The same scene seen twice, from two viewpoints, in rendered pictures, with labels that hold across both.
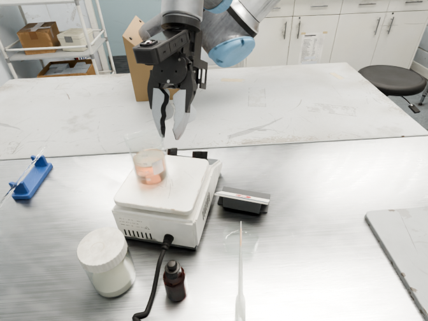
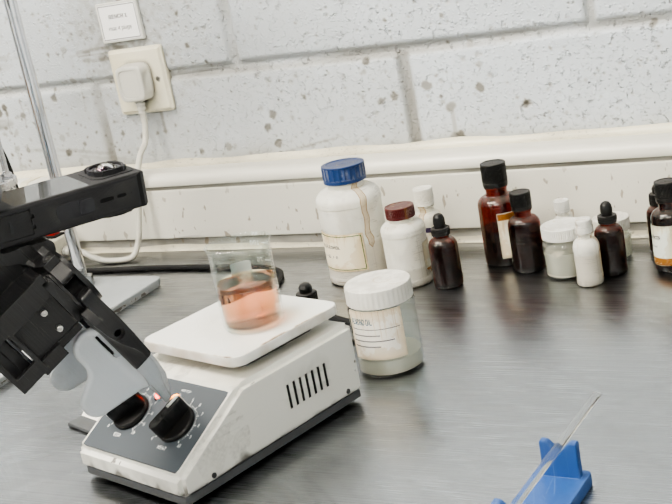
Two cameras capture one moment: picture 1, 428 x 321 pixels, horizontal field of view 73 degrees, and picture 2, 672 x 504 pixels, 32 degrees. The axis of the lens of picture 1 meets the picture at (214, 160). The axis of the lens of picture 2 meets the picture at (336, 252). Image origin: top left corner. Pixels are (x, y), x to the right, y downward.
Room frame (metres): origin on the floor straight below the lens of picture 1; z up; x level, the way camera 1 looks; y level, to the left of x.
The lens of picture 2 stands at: (1.05, 0.63, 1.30)
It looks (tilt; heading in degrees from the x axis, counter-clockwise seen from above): 17 degrees down; 212
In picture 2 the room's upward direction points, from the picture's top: 11 degrees counter-clockwise
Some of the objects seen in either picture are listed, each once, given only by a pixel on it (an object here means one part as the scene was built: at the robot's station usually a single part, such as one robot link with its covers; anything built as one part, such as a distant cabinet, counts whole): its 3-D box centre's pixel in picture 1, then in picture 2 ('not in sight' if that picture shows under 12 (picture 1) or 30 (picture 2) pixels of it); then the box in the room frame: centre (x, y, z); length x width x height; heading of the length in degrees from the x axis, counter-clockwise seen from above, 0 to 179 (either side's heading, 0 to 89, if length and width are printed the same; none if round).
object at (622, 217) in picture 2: not in sight; (612, 236); (-0.05, 0.27, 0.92); 0.04 x 0.04 x 0.04
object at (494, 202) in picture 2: not in sight; (499, 212); (-0.04, 0.15, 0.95); 0.04 x 0.04 x 0.11
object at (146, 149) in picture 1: (147, 158); (247, 281); (0.35, 0.10, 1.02); 0.06 x 0.05 x 0.08; 69
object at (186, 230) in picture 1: (172, 189); (228, 387); (0.37, 0.07, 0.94); 0.22 x 0.13 x 0.08; 167
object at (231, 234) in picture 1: (240, 239); not in sight; (0.28, -0.04, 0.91); 0.06 x 0.06 x 0.02
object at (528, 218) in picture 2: not in sight; (524, 230); (-0.02, 0.19, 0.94); 0.03 x 0.03 x 0.08
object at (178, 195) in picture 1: (164, 180); (240, 326); (0.34, 0.08, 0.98); 0.12 x 0.12 x 0.01; 77
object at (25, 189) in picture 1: (30, 175); (539, 495); (0.44, 0.36, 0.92); 0.10 x 0.03 x 0.04; 178
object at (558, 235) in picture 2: not in sight; (566, 248); (0.00, 0.23, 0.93); 0.05 x 0.05 x 0.05
